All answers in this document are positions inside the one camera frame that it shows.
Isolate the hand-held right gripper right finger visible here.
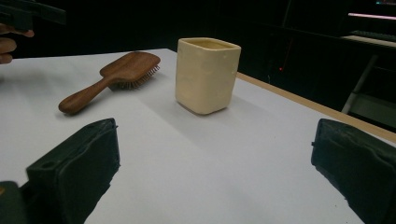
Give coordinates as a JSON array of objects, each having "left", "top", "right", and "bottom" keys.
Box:
[{"left": 310, "top": 118, "right": 396, "bottom": 224}]

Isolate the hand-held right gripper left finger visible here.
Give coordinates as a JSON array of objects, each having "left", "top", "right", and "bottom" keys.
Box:
[{"left": 25, "top": 117, "right": 121, "bottom": 224}]

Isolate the wooden paddle hairbrush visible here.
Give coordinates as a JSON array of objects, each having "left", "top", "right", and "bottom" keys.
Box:
[{"left": 58, "top": 50, "right": 162, "bottom": 116}]

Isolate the cream square cup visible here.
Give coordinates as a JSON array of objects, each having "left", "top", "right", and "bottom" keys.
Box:
[{"left": 175, "top": 36, "right": 242, "bottom": 116}]

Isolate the grey metal stand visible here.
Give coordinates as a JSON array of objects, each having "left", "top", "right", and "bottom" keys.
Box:
[{"left": 341, "top": 55, "right": 396, "bottom": 129}]

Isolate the dark keyboard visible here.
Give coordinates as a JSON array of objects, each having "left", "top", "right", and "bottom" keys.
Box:
[{"left": 348, "top": 29, "right": 396, "bottom": 43}]

